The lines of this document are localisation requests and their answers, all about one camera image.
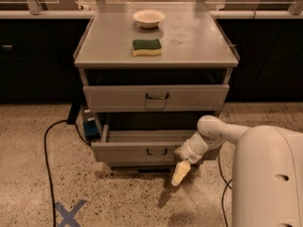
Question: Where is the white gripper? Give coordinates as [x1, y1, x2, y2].
[171, 132, 209, 186]

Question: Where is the grey drawer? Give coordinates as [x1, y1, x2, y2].
[83, 84, 229, 113]
[92, 125, 195, 167]

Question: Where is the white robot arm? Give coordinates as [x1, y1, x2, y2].
[171, 115, 303, 227]

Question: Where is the grey metal drawer cabinet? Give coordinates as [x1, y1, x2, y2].
[73, 2, 241, 174]

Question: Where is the blue power box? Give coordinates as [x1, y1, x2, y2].
[81, 106, 100, 141]

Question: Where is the blue tape cross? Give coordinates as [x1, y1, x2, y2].
[55, 200, 86, 227]

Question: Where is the green and yellow sponge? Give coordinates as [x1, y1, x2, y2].
[133, 39, 162, 57]

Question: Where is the white ceramic bowl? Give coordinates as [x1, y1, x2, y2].
[133, 9, 166, 28]

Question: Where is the black middle drawer handle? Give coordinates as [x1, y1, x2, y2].
[146, 148, 168, 157]

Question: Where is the black drawer handle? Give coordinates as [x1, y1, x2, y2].
[146, 148, 168, 157]
[146, 93, 169, 100]

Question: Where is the black cable right floor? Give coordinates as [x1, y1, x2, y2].
[217, 154, 234, 227]

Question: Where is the black cable floor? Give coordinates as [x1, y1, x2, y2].
[217, 154, 234, 227]
[43, 119, 93, 227]

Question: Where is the black upper drawer handle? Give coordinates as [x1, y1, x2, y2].
[146, 93, 169, 100]

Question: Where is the black cable left floor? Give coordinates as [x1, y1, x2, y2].
[43, 119, 93, 227]

